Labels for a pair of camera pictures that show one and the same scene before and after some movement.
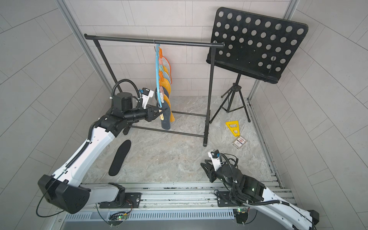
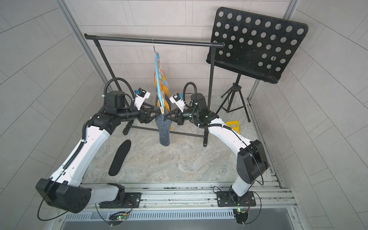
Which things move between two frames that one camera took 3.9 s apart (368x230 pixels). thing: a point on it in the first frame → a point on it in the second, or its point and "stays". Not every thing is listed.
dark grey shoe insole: (166, 123) → (163, 125)
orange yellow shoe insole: (165, 83) stays
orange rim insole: (166, 63) → (163, 80)
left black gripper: (150, 115) stays
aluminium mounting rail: (184, 196) stays
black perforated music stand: (255, 47) stays
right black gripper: (211, 171) → (182, 116)
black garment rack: (97, 39) stays
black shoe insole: (120, 156) stays
